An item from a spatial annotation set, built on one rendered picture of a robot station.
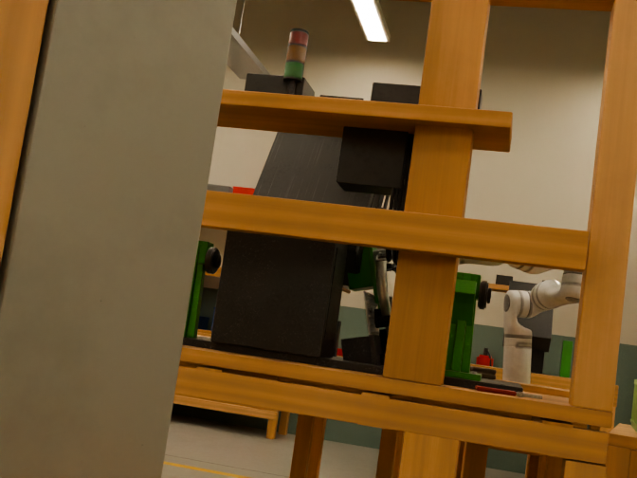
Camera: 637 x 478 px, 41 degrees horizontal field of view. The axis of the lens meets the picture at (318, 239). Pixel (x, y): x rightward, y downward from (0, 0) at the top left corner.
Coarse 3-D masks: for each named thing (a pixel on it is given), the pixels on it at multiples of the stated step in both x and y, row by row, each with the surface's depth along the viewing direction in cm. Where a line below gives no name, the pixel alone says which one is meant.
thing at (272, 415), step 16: (240, 192) 781; (208, 320) 815; (208, 336) 761; (176, 400) 759; (192, 400) 756; (208, 400) 755; (256, 416) 743; (272, 416) 740; (288, 416) 787; (272, 432) 742
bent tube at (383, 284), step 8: (376, 264) 241; (384, 264) 240; (376, 272) 238; (384, 272) 237; (376, 280) 236; (384, 280) 236; (384, 288) 235; (384, 296) 234; (384, 304) 235; (384, 312) 236
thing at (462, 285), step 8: (456, 280) 218; (464, 280) 218; (456, 288) 215; (464, 288) 215; (472, 288) 215; (456, 296) 215; (464, 296) 214; (472, 296) 214; (456, 304) 217; (464, 304) 216; (472, 304) 215; (456, 312) 218; (464, 312) 217; (472, 312) 217; (456, 320) 220; (464, 320) 219; (472, 320) 218
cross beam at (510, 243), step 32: (224, 192) 212; (224, 224) 211; (256, 224) 209; (288, 224) 208; (320, 224) 206; (352, 224) 204; (384, 224) 203; (416, 224) 201; (448, 224) 200; (480, 224) 198; (512, 224) 196; (448, 256) 203; (480, 256) 197; (512, 256) 195; (544, 256) 194; (576, 256) 192
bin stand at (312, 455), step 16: (304, 416) 280; (304, 432) 279; (320, 432) 298; (384, 432) 274; (400, 432) 292; (304, 448) 279; (320, 448) 299; (384, 448) 273; (400, 448) 292; (304, 464) 278; (384, 464) 273; (400, 464) 295
